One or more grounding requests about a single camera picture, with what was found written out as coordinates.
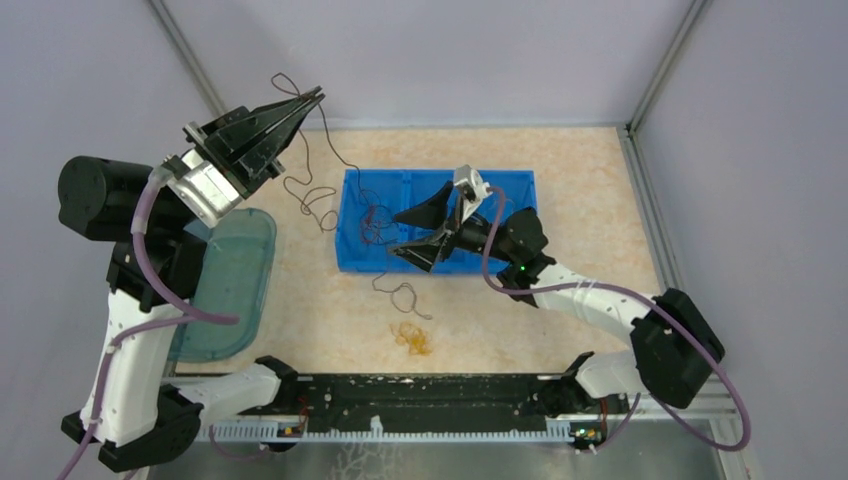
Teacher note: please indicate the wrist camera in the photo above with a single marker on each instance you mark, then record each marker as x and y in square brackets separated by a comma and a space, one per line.
[471, 189]
[201, 187]

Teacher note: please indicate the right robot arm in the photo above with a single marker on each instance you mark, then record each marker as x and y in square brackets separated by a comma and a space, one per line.
[671, 346]

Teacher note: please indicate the teal transparent plastic tray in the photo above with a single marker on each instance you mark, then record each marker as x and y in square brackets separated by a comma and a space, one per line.
[234, 281]

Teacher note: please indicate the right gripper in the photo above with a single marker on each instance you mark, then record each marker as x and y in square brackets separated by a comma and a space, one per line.
[430, 213]

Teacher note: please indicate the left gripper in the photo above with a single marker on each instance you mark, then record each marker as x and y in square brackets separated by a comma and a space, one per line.
[248, 136]

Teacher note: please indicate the blue three-compartment bin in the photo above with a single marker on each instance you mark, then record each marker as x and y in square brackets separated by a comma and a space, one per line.
[371, 199]

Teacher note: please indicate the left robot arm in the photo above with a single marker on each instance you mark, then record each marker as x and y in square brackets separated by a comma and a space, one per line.
[138, 420]

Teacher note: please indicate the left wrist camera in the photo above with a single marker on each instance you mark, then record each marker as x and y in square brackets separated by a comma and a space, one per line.
[201, 187]

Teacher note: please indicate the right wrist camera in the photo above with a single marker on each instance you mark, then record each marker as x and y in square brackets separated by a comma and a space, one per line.
[471, 189]

